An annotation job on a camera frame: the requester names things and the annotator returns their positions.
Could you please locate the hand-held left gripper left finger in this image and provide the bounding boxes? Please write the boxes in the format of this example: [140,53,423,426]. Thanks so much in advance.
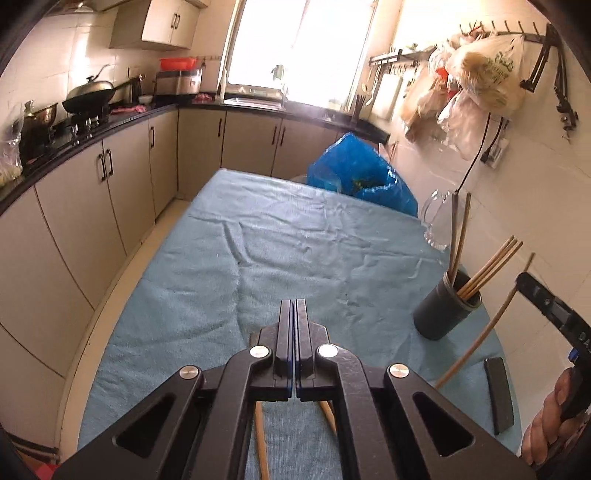
[53,298,296,480]

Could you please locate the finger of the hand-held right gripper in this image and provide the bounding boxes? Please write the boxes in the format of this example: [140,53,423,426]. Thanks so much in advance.
[514,272,561,324]

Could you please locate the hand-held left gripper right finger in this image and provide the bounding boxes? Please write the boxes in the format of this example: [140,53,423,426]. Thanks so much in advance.
[295,298,539,480]

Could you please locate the bundle of wooden chopsticks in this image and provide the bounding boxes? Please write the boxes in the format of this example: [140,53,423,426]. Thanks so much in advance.
[457,235,525,301]

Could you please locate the tan wooden chopstick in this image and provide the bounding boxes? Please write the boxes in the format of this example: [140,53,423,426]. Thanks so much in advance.
[451,193,472,282]
[449,191,460,278]
[255,401,271,480]
[320,401,338,436]
[435,252,535,390]

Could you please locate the black utensil holder cup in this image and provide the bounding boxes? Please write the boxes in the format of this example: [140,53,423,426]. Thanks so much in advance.
[412,270,483,341]

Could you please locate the person's right hand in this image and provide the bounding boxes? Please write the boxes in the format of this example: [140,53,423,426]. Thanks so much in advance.
[521,369,591,467]

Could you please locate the blue towel table cover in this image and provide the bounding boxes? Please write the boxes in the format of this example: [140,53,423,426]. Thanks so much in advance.
[78,168,522,480]

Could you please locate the black flat rectangular block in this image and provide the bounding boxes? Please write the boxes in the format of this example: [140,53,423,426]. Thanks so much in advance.
[482,357,516,435]

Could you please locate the clear glass pitcher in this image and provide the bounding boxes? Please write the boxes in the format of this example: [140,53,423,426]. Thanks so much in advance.
[419,189,455,251]

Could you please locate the blue plastic bag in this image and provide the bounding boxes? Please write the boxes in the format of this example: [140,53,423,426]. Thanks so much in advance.
[307,132,419,217]

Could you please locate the pale translucent plastic bag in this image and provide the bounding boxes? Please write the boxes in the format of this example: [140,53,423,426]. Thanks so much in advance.
[436,90,491,160]

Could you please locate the tan brown plastic bag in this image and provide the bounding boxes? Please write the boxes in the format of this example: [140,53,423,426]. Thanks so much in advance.
[399,65,451,142]

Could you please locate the black kitchen countertop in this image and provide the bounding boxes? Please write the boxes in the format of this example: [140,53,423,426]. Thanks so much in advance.
[0,99,391,219]

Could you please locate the beige plastic bag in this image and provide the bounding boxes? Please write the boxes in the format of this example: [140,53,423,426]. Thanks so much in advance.
[450,34,527,112]

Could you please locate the beige lower kitchen cabinets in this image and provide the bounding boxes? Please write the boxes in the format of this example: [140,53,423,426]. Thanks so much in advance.
[0,108,352,385]

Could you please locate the steel kitchen sink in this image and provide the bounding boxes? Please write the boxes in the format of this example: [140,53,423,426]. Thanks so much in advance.
[224,90,285,110]

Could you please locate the white cutting board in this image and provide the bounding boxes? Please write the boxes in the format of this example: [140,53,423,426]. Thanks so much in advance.
[372,74,403,121]

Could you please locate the silver rice cooker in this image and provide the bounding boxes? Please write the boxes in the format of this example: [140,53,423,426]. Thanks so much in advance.
[156,69,204,96]

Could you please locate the kitchen window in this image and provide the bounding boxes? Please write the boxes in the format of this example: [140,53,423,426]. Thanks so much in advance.
[224,0,376,110]

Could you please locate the black gas stove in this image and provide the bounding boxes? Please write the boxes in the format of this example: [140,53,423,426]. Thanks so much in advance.
[23,110,112,154]

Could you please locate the black wok with lid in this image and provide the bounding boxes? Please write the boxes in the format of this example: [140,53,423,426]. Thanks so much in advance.
[62,65,116,114]

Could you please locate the steel cooking pot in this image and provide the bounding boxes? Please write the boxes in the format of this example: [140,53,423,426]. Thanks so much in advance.
[20,100,59,140]

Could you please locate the clear plastic bag of food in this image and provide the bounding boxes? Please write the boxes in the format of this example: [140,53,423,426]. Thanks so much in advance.
[0,104,24,184]

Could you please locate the black power cable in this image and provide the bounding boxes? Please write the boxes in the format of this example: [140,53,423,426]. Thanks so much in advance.
[455,111,509,197]

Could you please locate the white wall socket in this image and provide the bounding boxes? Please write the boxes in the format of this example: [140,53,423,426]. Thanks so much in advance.
[482,138,511,169]

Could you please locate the black hanging bracket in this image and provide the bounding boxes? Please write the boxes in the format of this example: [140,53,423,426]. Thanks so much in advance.
[521,22,579,140]

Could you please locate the metal wall hook rail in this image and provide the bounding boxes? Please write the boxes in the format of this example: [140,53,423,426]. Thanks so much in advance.
[461,19,555,48]

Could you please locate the metal wall rack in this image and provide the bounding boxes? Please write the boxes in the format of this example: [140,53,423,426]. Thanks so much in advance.
[369,45,437,75]

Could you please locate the small beige wall cabinet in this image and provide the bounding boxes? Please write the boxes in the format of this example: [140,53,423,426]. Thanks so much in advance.
[109,0,201,51]

